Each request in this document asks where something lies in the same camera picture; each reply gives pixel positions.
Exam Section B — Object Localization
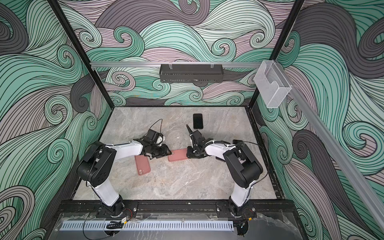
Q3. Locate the pink phone case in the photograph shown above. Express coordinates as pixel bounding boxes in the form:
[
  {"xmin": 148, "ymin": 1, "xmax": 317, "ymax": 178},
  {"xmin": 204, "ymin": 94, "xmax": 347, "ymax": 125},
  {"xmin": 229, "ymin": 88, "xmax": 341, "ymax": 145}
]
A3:
[
  {"xmin": 168, "ymin": 149, "xmax": 188, "ymax": 162},
  {"xmin": 135, "ymin": 155, "xmax": 151, "ymax": 176}
]

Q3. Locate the aluminium wall rail right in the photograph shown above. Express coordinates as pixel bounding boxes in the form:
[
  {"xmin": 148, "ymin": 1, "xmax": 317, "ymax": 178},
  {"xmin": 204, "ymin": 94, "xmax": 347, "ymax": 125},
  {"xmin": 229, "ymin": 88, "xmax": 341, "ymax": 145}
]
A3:
[{"xmin": 275, "ymin": 62, "xmax": 384, "ymax": 230}]

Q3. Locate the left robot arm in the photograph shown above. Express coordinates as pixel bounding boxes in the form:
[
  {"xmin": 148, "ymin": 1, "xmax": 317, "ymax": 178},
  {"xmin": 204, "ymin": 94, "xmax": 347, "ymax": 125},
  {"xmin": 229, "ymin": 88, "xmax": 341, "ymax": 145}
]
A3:
[{"xmin": 77, "ymin": 130, "xmax": 172, "ymax": 217}]

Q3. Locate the white slotted cable duct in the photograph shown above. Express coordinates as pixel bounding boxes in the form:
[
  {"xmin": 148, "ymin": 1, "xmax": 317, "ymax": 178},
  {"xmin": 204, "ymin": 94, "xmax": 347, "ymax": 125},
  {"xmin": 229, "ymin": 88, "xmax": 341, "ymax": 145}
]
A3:
[{"xmin": 59, "ymin": 220, "xmax": 235, "ymax": 232}]

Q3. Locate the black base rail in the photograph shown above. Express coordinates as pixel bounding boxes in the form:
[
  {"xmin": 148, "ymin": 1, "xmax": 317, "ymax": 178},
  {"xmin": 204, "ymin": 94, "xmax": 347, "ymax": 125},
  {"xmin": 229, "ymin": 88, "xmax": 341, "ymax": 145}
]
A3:
[{"xmin": 56, "ymin": 199, "xmax": 296, "ymax": 214}]

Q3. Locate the aluminium wall rail back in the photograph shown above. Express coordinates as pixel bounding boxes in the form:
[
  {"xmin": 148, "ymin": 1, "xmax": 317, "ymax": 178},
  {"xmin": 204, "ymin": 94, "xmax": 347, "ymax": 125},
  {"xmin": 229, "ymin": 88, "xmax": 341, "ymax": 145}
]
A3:
[{"xmin": 90, "ymin": 61, "xmax": 262, "ymax": 69}]

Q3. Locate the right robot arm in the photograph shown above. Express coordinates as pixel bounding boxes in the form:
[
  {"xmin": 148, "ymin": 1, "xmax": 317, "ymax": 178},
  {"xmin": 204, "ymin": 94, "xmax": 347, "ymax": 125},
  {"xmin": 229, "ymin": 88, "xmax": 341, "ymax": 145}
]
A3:
[{"xmin": 187, "ymin": 126, "xmax": 264, "ymax": 216}]

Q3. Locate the black phone case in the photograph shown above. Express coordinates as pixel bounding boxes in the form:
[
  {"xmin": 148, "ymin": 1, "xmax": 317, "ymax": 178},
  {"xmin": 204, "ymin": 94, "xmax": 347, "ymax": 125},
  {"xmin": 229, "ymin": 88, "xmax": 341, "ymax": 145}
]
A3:
[{"xmin": 193, "ymin": 114, "xmax": 204, "ymax": 130}]

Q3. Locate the clear acrylic wall holder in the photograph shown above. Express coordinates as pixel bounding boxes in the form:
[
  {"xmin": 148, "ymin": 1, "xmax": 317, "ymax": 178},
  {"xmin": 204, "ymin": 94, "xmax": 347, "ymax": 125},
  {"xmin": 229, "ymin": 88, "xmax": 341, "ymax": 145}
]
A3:
[{"xmin": 254, "ymin": 61, "xmax": 292, "ymax": 109}]

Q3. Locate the black wall tray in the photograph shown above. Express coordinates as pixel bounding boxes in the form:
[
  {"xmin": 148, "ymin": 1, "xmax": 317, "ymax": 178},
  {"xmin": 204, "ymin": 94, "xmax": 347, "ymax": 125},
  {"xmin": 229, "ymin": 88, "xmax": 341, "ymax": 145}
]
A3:
[{"xmin": 159, "ymin": 64, "xmax": 224, "ymax": 83}]

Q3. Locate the aluminium wall rail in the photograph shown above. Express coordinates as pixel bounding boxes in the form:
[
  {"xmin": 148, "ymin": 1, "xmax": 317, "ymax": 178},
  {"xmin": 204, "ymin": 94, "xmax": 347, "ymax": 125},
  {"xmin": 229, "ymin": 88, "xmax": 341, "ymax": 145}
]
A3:
[
  {"xmin": 275, "ymin": 62, "xmax": 384, "ymax": 230},
  {"xmin": 90, "ymin": 61, "xmax": 262, "ymax": 69}
]

